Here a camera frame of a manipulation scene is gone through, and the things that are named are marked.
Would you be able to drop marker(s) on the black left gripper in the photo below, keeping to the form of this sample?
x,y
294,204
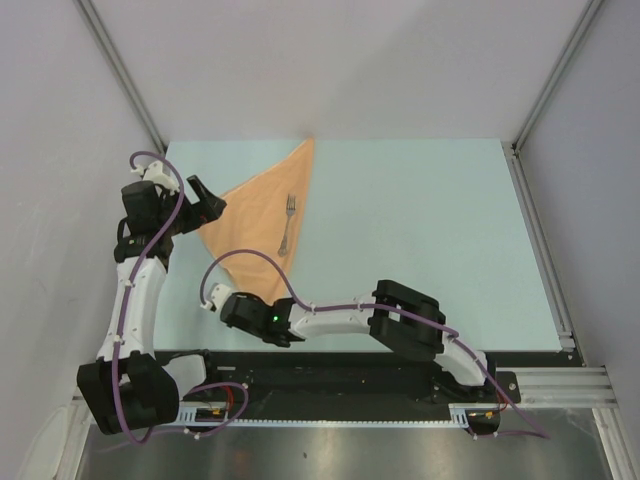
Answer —
x,y
211,208

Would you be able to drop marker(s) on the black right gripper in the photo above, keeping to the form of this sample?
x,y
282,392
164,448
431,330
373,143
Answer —
x,y
249,298

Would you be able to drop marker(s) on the orange cloth napkin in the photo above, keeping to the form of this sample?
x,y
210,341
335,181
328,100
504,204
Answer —
x,y
255,215

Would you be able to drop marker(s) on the ornate silver fork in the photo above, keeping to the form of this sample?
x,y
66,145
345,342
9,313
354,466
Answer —
x,y
290,212

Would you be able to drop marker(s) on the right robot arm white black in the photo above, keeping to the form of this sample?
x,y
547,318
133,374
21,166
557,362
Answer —
x,y
405,321

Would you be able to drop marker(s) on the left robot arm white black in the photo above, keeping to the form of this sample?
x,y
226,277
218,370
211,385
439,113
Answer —
x,y
126,387

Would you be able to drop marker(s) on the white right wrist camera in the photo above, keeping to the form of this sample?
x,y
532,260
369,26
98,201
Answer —
x,y
215,298

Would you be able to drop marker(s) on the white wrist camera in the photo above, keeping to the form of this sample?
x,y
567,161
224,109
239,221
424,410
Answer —
x,y
158,173
215,298

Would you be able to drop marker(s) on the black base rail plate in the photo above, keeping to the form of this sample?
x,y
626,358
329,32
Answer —
x,y
306,387

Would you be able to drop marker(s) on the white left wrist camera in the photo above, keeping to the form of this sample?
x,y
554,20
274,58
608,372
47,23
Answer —
x,y
158,173

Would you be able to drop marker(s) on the left aluminium frame post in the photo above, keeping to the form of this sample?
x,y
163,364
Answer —
x,y
109,50

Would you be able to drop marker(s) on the aluminium frame post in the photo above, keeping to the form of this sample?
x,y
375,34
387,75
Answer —
x,y
568,54
109,50

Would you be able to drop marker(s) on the aluminium side rail extrusion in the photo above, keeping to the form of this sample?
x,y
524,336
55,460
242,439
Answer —
x,y
554,293

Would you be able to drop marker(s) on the right aluminium frame post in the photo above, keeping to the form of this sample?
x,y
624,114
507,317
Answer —
x,y
568,54

